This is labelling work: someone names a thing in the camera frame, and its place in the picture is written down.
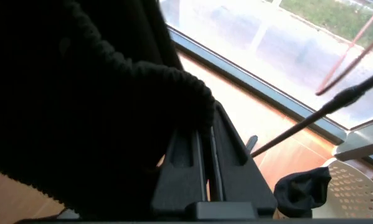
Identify pink clothes hanger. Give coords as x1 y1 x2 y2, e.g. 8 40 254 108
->
314 2 373 96

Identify black shorts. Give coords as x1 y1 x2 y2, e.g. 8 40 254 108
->
0 0 217 220

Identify window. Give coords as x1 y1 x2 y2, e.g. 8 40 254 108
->
159 0 373 170

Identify white laundry basket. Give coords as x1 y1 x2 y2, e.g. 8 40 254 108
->
312 157 373 220

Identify black clothes rack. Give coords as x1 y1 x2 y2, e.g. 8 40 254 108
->
245 67 373 158

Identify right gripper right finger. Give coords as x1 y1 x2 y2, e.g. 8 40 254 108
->
209 101 278 219

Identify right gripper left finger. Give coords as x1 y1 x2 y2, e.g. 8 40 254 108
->
151 129 209 219

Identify black garment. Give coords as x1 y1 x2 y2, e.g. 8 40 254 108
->
273 166 332 219

